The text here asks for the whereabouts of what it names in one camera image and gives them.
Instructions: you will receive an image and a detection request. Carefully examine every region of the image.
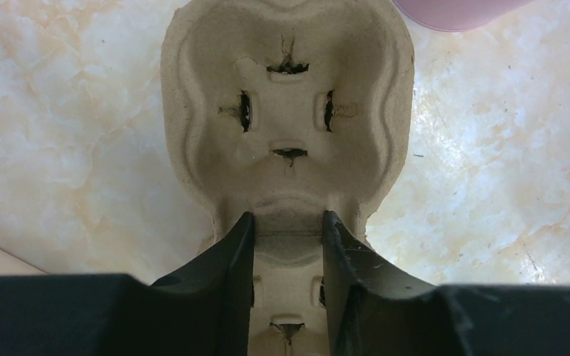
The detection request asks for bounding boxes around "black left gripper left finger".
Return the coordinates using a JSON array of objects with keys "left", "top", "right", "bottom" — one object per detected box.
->
[{"left": 0, "top": 212, "right": 255, "bottom": 355}]

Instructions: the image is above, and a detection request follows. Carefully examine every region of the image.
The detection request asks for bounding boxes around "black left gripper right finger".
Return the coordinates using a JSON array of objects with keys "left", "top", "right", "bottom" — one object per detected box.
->
[{"left": 322, "top": 211, "right": 570, "bottom": 355}]

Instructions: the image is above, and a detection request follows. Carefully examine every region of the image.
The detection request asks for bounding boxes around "pink straw holder cup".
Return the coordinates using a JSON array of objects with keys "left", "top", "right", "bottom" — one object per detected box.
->
[{"left": 393, "top": 0, "right": 531, "bottom": 33}]

